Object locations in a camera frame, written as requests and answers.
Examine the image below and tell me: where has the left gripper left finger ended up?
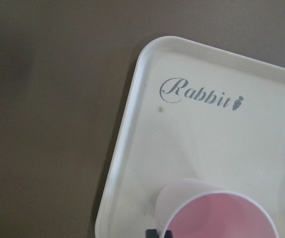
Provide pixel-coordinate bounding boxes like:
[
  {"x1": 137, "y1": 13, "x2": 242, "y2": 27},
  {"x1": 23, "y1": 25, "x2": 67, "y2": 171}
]
[{"x1": 145, "y1": 229, "x2": 158, "y2": 238}]

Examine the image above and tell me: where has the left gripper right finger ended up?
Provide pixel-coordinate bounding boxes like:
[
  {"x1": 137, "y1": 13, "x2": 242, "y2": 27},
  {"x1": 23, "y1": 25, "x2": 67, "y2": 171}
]
[{"x1": 164, "y1": 230, "x2": 173, "y2": 238}]

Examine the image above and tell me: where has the pink plastic cup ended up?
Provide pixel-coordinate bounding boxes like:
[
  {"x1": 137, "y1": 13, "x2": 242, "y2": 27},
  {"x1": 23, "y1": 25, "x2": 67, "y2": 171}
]
[{"x1": 155, "y1": 178, "x2": 279, "y2": 238}]

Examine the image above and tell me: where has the cream rabbit tray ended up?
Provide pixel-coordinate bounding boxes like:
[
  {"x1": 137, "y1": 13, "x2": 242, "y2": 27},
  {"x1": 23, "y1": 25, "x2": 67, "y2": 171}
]
[{"x1": 95, "y1": 36, "x2": 285, "y2": 238}]

